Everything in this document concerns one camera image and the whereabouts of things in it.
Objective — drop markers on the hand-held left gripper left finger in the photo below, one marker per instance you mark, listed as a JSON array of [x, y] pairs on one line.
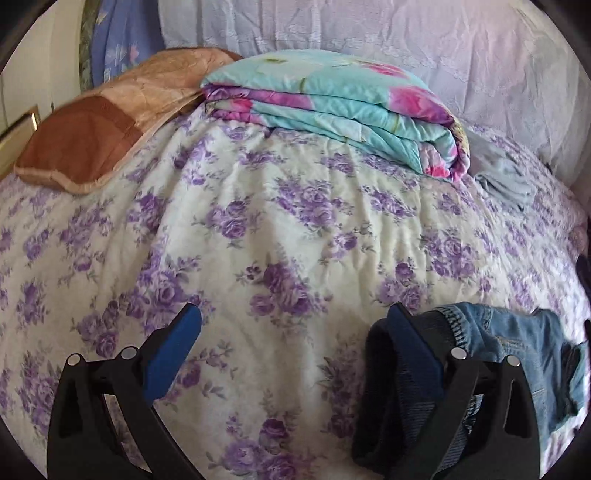
[[171, 355]]

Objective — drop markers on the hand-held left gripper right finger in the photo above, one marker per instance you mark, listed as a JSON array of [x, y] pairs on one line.
[[411, 350]]

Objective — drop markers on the blue denim pants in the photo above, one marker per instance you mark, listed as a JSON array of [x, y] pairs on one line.
[[517, 337]]

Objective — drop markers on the purple floral bed sheet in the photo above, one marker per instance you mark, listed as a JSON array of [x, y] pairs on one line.
[[277, 230]]

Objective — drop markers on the grey garment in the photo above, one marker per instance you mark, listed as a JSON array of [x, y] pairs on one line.
[[498, 170]]

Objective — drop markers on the brown pillow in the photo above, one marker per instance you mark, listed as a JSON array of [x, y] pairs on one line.
[[92, 134]]

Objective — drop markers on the folded teal floral blanket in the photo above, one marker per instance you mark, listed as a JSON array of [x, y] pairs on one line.
[[323, 92]]

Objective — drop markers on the white lace cover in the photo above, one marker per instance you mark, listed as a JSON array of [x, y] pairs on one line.
[[415, 37]]

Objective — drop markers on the green patterned cloth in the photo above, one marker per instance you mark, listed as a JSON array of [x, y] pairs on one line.
[[85, 46]]

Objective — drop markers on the blue patterned cloth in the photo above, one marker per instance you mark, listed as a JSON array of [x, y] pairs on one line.
[[124, 37]]

